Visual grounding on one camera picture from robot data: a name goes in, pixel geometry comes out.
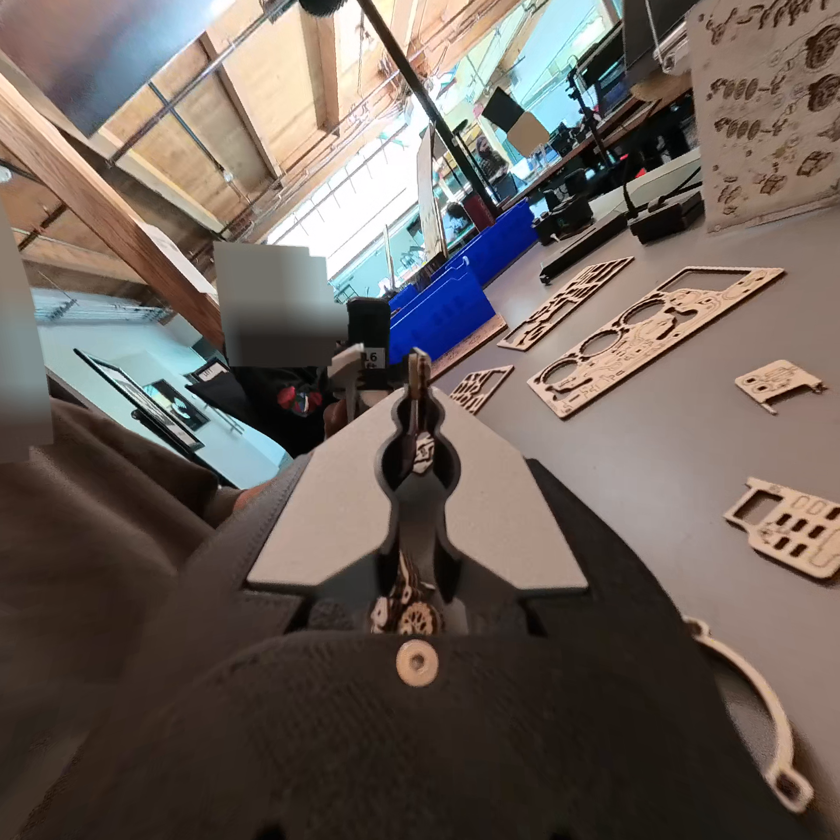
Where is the small black box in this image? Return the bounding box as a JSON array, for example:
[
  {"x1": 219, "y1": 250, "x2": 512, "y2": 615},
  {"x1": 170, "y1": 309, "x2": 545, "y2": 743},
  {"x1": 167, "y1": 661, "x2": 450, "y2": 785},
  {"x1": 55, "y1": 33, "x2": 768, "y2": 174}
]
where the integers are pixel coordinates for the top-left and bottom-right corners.
[{"x1": 629, "y1": 193, "x2": 706, "y2": 245}]

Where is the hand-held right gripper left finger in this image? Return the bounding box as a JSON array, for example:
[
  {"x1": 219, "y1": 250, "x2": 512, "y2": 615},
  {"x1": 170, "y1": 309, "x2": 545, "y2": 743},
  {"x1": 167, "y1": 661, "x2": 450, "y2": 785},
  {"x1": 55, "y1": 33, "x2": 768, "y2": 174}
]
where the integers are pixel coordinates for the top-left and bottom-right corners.
[{"x1": 245, "y1": 386, "x2": 414, "y2": 601}]

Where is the large desk monitor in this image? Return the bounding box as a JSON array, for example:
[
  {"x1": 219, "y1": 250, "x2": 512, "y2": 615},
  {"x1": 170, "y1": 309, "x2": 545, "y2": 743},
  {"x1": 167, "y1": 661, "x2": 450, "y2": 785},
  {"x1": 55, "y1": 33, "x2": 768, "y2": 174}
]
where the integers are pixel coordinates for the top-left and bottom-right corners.
[{"x1": 622, "y1": 0, "x2": 702, "y2": 74}]

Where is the framed printed sign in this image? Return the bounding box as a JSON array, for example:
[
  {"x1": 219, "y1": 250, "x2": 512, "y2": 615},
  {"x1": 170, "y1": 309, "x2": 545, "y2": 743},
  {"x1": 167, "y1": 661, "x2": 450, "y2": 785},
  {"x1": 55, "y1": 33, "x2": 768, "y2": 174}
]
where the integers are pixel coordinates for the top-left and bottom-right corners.
[{"x1": 73, "y1": 348, "x2": 206, "y2": 455}]

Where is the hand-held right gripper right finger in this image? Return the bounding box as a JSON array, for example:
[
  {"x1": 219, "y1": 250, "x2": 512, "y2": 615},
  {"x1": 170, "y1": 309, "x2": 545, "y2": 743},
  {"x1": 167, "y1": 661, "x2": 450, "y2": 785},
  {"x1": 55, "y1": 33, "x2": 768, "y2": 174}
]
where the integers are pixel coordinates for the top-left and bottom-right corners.
[{"x1": 427, "y1": 386, "x2": 590, "y2": 603}]

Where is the person's olive shirt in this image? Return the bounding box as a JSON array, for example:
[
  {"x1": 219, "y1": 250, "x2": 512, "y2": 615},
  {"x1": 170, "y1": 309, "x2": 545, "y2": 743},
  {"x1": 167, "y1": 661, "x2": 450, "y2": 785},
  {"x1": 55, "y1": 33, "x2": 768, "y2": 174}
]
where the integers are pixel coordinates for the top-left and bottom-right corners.
[{"x1": 0, "y1": 374, "x2": 293, "y2": 840}]

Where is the small square wooden piece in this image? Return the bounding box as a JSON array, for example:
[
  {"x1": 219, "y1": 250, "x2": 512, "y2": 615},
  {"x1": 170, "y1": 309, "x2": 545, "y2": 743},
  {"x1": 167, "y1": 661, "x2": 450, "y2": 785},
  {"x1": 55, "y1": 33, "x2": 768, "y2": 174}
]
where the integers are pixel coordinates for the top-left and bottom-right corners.
[{"x1": 734, "y1": 359, "x2": 828, "y2": 416}]

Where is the wooden beam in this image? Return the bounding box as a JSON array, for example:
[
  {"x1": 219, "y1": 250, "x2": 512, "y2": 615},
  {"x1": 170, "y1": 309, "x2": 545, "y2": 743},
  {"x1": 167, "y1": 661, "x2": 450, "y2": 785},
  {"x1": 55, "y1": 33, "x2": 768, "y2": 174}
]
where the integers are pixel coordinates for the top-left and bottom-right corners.
[{"x1": 0, "y1": 72, "x2": 225, "y2": 350}]

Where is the wooden spoked wheel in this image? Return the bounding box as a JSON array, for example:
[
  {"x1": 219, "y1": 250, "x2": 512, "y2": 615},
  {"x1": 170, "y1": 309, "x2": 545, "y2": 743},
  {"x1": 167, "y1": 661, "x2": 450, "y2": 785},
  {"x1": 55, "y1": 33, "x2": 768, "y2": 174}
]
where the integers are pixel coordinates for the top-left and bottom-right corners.
[{"x1": 406, "y1": 350, "x2": 439, "y2": 475}]

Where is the white curved plastic piece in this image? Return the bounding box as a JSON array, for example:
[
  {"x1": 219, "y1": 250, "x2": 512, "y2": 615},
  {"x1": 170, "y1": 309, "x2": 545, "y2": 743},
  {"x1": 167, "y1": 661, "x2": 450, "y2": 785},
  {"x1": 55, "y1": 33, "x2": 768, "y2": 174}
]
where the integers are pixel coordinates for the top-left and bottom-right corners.
[{"x1": 682, "y1": 616, "x2": 816, "y2": 816}]

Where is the wooden model vehicle assembly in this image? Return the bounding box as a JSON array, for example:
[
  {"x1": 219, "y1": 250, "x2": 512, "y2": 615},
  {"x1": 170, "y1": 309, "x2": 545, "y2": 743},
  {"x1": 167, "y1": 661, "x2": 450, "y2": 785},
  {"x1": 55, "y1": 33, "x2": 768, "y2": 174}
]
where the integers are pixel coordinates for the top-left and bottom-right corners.
[{"x1": 369, "y1": 550, "x2": 442, "y2": 635}]

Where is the printed instruction sheet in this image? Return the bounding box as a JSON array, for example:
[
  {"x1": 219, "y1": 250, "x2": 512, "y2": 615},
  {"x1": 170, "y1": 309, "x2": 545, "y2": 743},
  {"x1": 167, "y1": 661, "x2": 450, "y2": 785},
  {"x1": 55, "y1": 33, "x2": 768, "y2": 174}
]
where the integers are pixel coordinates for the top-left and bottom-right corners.
[{"x1": 684, "y1": 0, "x2": 840, "y2": 235}]

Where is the grey desk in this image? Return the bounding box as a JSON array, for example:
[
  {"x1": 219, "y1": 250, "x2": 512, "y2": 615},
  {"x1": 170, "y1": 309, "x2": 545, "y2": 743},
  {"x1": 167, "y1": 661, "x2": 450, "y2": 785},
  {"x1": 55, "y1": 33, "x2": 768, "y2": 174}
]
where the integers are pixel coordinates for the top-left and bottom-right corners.
[{"x1": 420, "y1": 147, "x2": 840, "y2": 840}]

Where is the slotted flat wooden part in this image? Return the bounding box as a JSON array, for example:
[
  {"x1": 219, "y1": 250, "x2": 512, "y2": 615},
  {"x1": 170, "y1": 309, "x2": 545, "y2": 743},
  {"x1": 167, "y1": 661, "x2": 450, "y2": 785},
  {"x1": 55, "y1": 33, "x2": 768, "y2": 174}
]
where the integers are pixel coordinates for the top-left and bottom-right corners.
[{"x1": 723, "y1": 477, "x2": 840, "y2": 582}]

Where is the plywood sheet with keyhole cutouts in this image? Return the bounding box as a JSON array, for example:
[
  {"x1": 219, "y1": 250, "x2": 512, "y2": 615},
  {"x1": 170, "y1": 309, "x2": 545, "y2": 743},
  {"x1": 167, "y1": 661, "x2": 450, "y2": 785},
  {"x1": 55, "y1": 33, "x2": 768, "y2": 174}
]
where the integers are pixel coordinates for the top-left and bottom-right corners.
[{"x1": 527, "y1": 266, "x2": 786, "y2": 421}]

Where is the black charger dock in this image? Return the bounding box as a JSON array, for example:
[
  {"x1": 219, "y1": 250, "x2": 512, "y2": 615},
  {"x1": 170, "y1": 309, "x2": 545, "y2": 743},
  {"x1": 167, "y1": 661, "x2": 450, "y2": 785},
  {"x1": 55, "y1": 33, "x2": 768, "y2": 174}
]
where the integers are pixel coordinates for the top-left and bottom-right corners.
[{"x1": 533, "y1": 187, "x2": 596, "y2": 245}]

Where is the plywood sheet with gear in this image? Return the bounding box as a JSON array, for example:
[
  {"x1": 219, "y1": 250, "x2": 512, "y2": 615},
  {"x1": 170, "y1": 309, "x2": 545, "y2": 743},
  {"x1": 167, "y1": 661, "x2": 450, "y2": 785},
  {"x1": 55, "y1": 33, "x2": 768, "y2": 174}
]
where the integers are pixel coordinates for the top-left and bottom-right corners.
[{"x1": 446, "y1": 365, "x2": 515, "y2": 416}]

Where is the black and tan flag panel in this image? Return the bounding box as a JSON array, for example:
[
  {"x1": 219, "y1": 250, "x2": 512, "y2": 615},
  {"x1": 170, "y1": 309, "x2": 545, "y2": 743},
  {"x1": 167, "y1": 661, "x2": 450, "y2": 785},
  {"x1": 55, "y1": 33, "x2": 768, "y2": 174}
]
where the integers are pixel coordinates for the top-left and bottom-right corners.
[{"x1": 481, "y1": 87, "x2": 552, "y2": 156}]

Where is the black stand pole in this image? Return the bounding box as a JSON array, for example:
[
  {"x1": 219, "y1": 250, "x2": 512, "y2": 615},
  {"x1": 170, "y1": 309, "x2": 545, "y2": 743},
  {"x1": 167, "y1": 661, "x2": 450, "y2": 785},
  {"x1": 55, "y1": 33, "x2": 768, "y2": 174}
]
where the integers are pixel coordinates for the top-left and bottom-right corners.
[{"x1": 298, "y1": 0, "x2": 501, "y2": 212}]

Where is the plywood sheet with small parts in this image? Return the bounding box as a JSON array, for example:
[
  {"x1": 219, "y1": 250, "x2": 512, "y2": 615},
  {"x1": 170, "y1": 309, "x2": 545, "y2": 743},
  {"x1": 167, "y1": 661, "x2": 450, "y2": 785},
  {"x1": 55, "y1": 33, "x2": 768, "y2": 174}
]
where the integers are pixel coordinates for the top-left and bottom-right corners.
[{"x1": 497, "y1": 256, "x2": 635, "y2": 353}]

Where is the black bar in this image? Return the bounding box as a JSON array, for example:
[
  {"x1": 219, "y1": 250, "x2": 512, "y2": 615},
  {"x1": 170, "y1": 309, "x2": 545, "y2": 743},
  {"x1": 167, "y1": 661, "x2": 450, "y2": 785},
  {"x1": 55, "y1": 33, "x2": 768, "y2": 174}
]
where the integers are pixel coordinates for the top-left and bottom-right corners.
[{"x1": 538, "y1": 211, "x2": 630, "y2": 285}]

